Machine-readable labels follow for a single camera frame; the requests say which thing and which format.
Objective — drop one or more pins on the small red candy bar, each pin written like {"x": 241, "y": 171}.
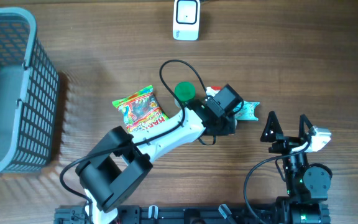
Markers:
{"x": 212, "y": 90}

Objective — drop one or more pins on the grey mesh shopping basket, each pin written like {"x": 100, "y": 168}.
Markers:
{"x": 29, "y": 88}

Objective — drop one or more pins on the white barcode scanner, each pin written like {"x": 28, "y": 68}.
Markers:
{"x": 186, "y": 20}

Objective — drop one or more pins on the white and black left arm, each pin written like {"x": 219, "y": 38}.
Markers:
{"x": 117, "y": 165}

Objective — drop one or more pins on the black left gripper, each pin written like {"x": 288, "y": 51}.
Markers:
{"x": 231, "y": 129}

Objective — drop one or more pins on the green lid plastic jar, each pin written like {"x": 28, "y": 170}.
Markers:
{"x": 185, "y": 91}

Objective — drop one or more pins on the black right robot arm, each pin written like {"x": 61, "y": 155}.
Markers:
{"x": 307, "y": 184}

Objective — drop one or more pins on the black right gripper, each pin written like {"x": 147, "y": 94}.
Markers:
{"x": 285, "y": 142}

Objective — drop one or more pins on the light blue tissue pack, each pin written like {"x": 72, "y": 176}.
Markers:
{"x": 246, "y": 112}

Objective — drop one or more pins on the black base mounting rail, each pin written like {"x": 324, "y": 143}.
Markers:
{"x": 134, "y": 214}

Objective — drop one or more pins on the green Haribo candy bag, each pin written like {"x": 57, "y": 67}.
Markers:
{"x": 141, "y": 110}

